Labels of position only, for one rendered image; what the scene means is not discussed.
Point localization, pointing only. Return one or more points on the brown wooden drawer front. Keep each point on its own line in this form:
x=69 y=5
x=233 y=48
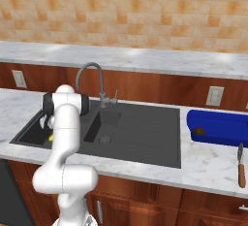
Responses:
x=210 y=209

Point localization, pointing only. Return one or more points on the black dishwasher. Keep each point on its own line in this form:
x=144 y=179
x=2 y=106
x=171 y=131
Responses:
x=11 y=197

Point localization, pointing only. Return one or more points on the grey curved sink faucet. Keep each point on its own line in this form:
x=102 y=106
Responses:
x=101 y=84

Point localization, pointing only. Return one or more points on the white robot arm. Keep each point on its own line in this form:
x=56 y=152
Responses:
x=66 y=133

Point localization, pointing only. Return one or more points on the brown wooden cupboard door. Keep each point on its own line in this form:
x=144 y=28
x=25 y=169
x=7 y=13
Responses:
x=135 y=207
x=35 y=204

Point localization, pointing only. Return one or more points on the small brown produce item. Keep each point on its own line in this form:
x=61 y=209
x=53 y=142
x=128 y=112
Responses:
x=199 y=130

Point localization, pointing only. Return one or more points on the small yellow produce item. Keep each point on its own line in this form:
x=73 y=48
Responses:
x=50 y=137

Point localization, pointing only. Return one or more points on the white wall outlet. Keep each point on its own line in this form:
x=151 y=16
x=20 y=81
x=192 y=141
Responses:
x=214 y=96
x=19 y=79

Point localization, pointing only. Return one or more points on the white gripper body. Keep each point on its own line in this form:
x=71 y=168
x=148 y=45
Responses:
x=43 y=123

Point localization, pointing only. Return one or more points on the blue tray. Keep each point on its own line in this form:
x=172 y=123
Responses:
x=223 y=128

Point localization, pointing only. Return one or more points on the dark grey sink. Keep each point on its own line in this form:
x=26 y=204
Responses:
x=142 y=133

